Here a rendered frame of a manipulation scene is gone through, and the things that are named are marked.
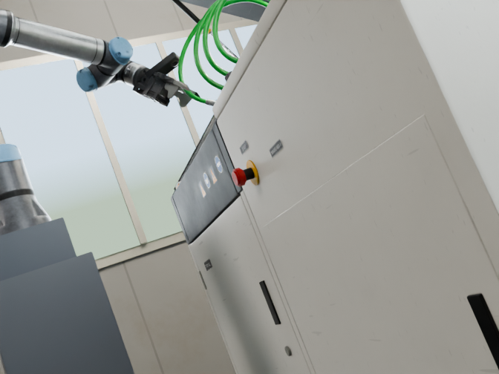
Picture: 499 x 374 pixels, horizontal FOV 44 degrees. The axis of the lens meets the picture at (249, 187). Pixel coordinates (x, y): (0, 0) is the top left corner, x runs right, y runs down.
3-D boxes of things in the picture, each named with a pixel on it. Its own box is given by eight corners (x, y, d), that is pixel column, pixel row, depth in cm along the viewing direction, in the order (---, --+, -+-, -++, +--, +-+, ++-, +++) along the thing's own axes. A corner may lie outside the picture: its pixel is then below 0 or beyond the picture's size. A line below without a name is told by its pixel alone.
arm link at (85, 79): (85, 58, 182) (113, 50, 190) (70, 76, 190) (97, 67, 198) (99, 81, 183) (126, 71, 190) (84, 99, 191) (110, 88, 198)
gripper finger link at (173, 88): (183, 104, 182) (164, 98, 188) (191, 86, 182) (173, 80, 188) (175, 99, 179) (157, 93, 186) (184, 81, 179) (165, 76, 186)
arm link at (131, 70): (143, 67, 200) (129, 57, 193) (154, 72, 198) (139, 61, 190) (133, 88, 200) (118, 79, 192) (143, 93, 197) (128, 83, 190)
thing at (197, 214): (189, 243, 191) (171, 195, 193) (203, 238, 192) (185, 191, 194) (237, 194, 133) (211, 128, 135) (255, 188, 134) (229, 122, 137)
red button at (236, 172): (236, 194, 121) (226, 170, 121) (254, 188, 122) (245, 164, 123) (243, 187, 116) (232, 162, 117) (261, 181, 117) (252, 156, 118)
